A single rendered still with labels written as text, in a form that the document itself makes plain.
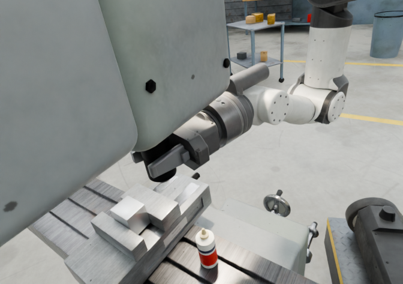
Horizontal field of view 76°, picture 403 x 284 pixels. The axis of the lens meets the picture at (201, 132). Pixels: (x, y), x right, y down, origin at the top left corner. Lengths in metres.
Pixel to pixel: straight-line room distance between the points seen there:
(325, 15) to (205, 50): 0.43
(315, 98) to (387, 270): 0.63
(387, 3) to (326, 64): 7.09
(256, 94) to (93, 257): 0.48
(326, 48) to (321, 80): 0.08
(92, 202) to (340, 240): 1.03
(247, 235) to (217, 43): 0.59
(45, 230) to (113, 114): 0.74
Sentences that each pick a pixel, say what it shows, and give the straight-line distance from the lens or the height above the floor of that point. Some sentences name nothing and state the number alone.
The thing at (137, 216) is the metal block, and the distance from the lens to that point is 0.61.
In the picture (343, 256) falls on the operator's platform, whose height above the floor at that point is 0.40.
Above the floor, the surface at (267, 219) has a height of 0.70.
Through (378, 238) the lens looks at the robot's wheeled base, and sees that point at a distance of 1.16.
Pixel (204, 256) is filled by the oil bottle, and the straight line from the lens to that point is 0.61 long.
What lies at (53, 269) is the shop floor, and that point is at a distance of 2.09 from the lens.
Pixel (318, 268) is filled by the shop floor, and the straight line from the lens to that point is 1.74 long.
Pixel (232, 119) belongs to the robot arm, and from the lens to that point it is 0.43.
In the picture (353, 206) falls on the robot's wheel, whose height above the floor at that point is 0.56.
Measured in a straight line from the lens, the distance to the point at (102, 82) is 0.18.
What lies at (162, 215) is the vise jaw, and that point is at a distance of 0.61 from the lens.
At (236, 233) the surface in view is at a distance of 0.79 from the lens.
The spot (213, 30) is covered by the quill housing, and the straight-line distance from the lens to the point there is 0.31.
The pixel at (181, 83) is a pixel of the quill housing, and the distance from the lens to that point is 0.26.
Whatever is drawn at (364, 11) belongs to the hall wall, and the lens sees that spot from 7.82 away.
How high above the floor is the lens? 1.45
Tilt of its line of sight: 30 degrees down
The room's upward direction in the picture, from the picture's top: 9 degrees counter-clockwise
